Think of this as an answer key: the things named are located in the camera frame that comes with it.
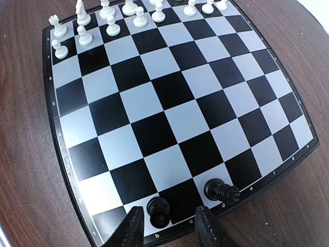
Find black and white chessboard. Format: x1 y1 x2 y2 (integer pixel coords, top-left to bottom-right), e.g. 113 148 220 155
43 1 319 246

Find white queen piece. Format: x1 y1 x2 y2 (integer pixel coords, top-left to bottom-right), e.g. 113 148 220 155
122 0 137 16

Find white knight piece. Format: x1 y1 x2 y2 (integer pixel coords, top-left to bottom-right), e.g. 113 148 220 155
76 0 91 26

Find black king chess piece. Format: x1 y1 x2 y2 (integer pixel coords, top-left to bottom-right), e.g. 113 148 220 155
204 178 241 205

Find white pawn near corner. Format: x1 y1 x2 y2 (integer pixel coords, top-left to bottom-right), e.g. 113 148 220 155
52 39 68 59

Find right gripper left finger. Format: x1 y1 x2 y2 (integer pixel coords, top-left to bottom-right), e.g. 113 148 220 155
103 206 144 247

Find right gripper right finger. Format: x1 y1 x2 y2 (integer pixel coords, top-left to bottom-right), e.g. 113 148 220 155
195 206 240 247

